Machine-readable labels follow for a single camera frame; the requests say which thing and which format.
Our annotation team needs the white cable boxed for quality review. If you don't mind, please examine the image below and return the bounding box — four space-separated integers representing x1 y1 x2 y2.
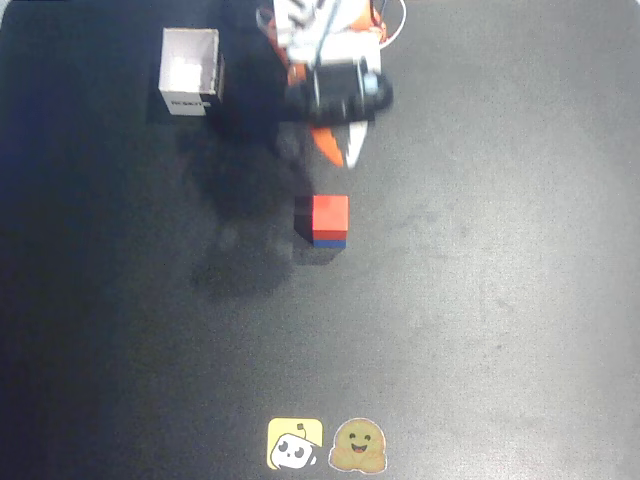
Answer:
372 0 408 50

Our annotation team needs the white open cardboard box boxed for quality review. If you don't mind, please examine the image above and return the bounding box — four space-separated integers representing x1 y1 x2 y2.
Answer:
158 27 227 118

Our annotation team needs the black gripper-mounted camera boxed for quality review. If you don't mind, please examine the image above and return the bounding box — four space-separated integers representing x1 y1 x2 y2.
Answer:
283 55 395 125

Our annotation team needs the red cube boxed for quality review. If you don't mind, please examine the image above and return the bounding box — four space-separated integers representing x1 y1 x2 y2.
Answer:
311 194 350 243

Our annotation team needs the black cable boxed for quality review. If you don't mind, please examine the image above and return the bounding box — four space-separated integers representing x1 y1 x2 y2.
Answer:
308 0 344 71

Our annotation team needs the yellow robot face sticker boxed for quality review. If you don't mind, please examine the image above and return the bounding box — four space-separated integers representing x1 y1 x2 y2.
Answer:
266 417 325 471

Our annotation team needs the black table mat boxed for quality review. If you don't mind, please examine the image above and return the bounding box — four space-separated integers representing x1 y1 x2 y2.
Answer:
0 0 640 480

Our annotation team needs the hugging face emoji sticker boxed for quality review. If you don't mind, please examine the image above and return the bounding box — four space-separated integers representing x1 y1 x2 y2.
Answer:
327 417 389 473

